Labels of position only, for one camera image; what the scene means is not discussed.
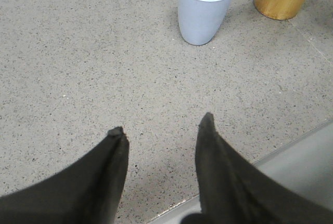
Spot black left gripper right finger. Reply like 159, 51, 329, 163
182, 112, 332, 223

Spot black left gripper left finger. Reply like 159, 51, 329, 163
1, 127, 129, 223

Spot blue plastic cup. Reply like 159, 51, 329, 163
177, 0, 231, 45

